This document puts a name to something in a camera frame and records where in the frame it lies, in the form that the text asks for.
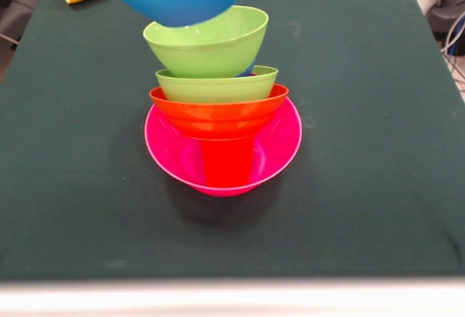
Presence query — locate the orange bowl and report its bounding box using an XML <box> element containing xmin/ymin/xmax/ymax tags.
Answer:
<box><xmin>148</xmin><ymin>83</ymin><xmax>290</xmax><ymax>141</ymax></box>

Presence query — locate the large pink bowl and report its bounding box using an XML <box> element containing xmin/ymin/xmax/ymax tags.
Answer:
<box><xmin>143</xmin><ymin>95</ymin><xmax>304</xmax><ymax>197</ymax></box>

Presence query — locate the green bowl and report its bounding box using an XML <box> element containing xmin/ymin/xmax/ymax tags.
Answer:
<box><xmin>142</xmin><ymin>4</ymin><xmax>270</xmax><ymax>79</ymax></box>
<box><xmin>155</xmin><ymin>65</ymin><xmax>280</xmax><ymax>104</ymax></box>

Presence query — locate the tangle of cables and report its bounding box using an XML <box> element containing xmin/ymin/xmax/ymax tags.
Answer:
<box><xmin>441</xmin><ymin>15</ymin><xmax>465</xmax><ymax>95</ymax></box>

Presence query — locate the dark green tablecloth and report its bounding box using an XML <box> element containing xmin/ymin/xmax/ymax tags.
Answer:
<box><xmin>0</xmin><ymin>0</ymin><xmax>465</xmax><ymax>281</ymax></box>

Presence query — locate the red cup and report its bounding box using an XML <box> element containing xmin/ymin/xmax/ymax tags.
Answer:
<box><xmin>198</xmin><ymin>137</ymin><xmax>257</xmax><ymax>188</ymax></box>

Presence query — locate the dark blue bowl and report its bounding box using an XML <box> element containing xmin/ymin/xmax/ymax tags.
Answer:
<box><xmin>236</xmin><ymin>61</ymin><xmax>256</xmax><ymax>78</ymax></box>

